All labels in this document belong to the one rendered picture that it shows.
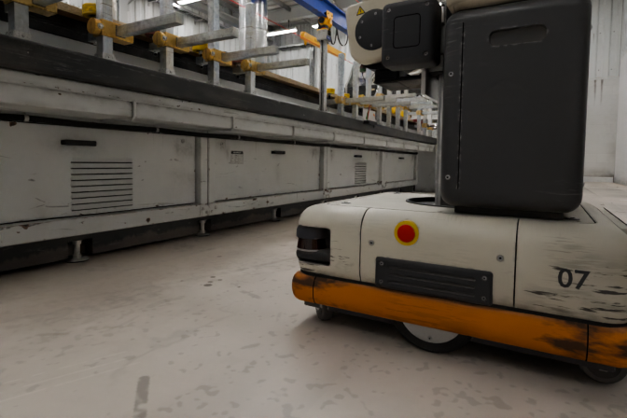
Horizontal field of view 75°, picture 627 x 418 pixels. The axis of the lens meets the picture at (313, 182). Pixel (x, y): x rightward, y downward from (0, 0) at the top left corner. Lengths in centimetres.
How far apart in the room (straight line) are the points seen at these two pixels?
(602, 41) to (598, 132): 211
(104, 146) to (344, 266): 117
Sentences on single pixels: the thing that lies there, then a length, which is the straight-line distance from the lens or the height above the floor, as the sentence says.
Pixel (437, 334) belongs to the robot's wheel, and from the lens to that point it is 90.
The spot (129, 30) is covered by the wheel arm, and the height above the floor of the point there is 79.
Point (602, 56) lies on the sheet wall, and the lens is 1202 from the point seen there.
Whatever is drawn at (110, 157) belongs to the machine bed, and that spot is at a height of 39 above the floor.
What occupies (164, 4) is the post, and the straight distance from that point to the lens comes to 174.
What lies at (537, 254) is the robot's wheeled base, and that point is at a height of 23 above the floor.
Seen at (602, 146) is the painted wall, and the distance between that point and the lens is 1175.
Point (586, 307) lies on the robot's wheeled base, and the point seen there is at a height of 15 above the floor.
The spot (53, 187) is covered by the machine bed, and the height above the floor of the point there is 28.
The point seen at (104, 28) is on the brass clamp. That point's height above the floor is 80.
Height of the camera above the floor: 38
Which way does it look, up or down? 3 degrees down
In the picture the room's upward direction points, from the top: 1 degrees clockwise
